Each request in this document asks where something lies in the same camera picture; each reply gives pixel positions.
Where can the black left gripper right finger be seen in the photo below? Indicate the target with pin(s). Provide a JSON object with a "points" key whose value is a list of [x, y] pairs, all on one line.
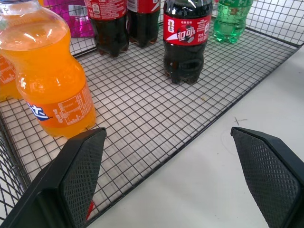
{"points": [[268, 175]]}

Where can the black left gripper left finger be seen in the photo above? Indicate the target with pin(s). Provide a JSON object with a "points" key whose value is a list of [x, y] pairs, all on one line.
{"points": [[71, 180]]}

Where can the orange soda bottle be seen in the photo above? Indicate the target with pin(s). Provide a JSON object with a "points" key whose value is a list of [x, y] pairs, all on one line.
{"points": [[47, 78], [7, 78]]}

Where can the cola bottle red label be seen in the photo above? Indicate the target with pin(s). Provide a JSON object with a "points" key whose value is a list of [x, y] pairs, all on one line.
{"points": [[186, 40], [143, 21], [108, 26]]}

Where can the green soda bottle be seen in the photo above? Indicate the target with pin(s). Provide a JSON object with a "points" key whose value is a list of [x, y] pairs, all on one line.
{"points": [[230, 21]]}

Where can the magenta snack bag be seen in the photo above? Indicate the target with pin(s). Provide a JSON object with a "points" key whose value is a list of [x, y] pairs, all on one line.
{"points": [[76, 16]]}

